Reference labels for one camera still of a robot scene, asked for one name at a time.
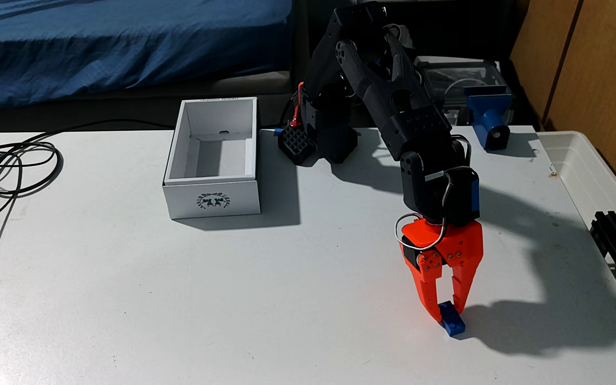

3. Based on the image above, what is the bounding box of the blue bed sheet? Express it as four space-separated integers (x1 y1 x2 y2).
0 0 294 112

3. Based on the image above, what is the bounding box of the black cable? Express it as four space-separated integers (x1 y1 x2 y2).
0 119 176 311

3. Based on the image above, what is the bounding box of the grey bed base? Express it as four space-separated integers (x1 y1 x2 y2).
0 72 294 133

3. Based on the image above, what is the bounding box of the blue printed mount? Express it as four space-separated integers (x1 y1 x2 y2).
464 86 513 152

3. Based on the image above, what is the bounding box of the blue toy brick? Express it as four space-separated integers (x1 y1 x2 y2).
438 301 467 337

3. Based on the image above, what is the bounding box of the white plastic bin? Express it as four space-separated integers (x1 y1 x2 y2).
535 131 616 252

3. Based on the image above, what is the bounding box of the white cardboard box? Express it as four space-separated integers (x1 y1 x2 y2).
163 97 262 220

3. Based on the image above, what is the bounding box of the black gridded clamp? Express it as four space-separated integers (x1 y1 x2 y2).
278 124 310 165

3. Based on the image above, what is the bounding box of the grey servo cable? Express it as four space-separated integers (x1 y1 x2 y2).
395 134 473 253

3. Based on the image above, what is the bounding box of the brown wooden wardrobe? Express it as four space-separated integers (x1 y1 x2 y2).
508 0 616 217

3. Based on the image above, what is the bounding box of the transparent enclosure black frame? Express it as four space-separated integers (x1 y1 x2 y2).
415 56 501 127

